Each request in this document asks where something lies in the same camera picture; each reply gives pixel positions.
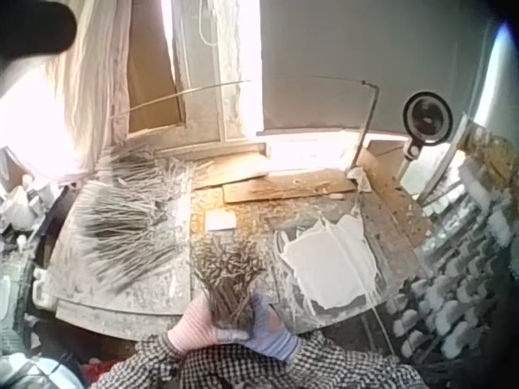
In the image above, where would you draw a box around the person's left hand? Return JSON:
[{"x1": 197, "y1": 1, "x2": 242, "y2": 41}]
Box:
[{"x1": 167, "y1": 292, "x2": 250, "y2": 358}]

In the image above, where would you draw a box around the person's right hand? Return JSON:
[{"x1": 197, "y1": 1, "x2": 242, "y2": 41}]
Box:
[{"x1": 242, "y1": 288, "x2": 303, "y2": 364}]

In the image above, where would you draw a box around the bundle of brown sticks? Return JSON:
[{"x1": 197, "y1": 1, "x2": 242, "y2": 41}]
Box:
[{"x1": 189, "y1": 233, "x2": 265, "y2": 330}]

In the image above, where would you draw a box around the white paste patch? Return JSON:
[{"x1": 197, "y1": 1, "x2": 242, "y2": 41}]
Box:
[{"x1": 278, "y1": 213, "x2": 383, "y2": 314}]

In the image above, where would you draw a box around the white square tile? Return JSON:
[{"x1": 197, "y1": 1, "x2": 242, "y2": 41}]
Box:
[{"x1": 204, "y1": 209, "x2": 238, "y2": 233}]

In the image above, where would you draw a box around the brown cardboard sheet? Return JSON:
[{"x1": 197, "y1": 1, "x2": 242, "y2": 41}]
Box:
[{"x1": 221, "y1": 168, "x2": 358, "y2": 204}]

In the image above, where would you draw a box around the pile of thin grey sticks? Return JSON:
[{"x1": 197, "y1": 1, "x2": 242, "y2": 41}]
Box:
[
  {"x1": 99, "y1": 147, "x2": 214, "y2": 194},
  {"x1": 74, "y1": 182, "x2": 192, "y2": 293}
]

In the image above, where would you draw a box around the rack of white-tipped sticks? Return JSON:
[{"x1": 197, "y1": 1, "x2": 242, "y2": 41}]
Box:
[{"x1": 384, "y1": 113, "x2": 519, "y2": 368}]

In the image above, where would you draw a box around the thin metal rod stand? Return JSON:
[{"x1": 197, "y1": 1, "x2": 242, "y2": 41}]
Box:
[{"x1": 345, "y1": 79, "x2": 383, "y2": 192}]

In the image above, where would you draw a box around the white plastic canister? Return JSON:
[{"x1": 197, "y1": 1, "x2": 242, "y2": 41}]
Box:
[{"x1": 31, "y1": 267, "x2": 62, "y2": 310}]

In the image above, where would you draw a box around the long thin bent rod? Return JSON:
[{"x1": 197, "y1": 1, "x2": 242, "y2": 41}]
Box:
[{"x1": 109, "y1": 79, "x2": 253, "y2": 121}]

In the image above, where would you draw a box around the black round magnifier lamp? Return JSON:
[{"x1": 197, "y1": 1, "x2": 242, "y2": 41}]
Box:
[{"x1": 396, "y1": 90, "x2": 455, "y2": 182}]

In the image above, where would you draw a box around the brown wooden window shutter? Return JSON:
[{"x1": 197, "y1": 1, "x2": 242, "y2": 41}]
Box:
[{"x1": 127, "y1": 0, "x2": 188, "y2": 131}]

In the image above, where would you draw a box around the white curtain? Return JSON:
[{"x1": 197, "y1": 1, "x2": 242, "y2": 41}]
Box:
[{"x1": 50, "y1": 0, "x2": 137, "y2": 186}]

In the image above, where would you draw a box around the white hanging cord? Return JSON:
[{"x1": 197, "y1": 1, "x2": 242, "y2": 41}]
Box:
[{"x1": 199, "y1": 0, "x2": 217, "y2": 46}]

